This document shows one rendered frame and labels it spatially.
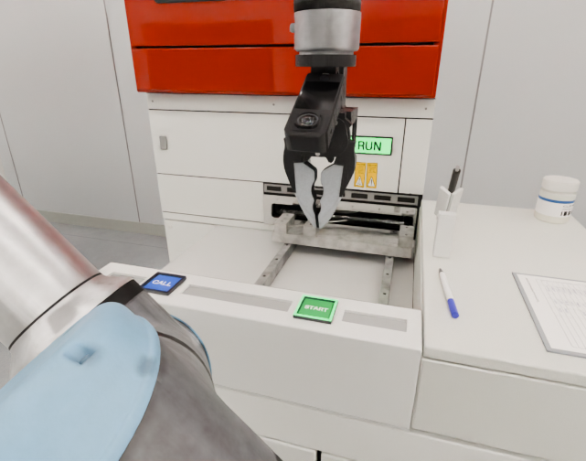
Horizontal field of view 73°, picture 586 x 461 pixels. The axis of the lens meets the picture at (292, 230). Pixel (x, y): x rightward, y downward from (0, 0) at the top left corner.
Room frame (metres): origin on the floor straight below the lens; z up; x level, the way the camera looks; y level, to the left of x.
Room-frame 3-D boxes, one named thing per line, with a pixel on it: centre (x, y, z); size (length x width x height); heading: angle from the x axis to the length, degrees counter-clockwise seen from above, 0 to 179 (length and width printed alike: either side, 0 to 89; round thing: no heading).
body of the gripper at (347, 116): (0.51, -0.04, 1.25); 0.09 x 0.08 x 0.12; 164
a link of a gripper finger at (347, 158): (0.48, -0.05, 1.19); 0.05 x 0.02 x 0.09; 74
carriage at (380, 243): (0.96, -0.13, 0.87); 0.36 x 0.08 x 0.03; 74
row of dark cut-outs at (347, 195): (1.07, -0.13, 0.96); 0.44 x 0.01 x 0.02; 74
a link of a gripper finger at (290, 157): (0.49, -0.01, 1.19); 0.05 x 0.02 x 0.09; 74
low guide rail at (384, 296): (0.76, -0.21, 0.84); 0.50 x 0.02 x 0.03; 164
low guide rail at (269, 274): (0.83, 0.05, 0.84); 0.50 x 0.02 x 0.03; 164
